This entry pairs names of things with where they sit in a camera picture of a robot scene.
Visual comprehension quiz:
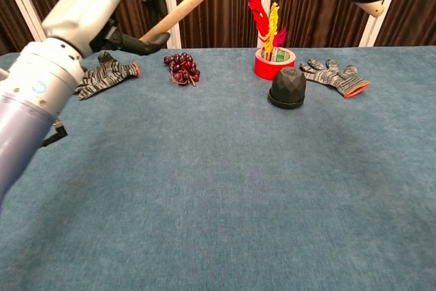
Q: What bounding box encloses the grey striped knit glove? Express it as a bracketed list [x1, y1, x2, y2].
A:
[299, 58, 371, 99]
[74, 51, 142, 101]

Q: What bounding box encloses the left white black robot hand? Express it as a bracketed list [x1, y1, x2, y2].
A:
[42, 0, 171, 59]

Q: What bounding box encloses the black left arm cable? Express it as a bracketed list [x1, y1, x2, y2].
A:
[40, 119, 69, 149]

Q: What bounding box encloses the blue felt table mat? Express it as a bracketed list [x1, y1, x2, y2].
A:
[0, 44, 436, 291]

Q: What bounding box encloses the dark brown pleated curtain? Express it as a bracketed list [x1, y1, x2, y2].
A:
[0, 0, 436, 56]

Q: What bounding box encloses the black faceted cup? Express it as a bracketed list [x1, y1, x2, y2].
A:
[267, 67, 307, 110]

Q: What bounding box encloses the dark red grape bunch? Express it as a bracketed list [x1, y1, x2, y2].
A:
[163, 52, 201, 87]

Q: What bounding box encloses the red tape roll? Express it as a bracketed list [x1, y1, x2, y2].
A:
[253, 47, 296, 81]

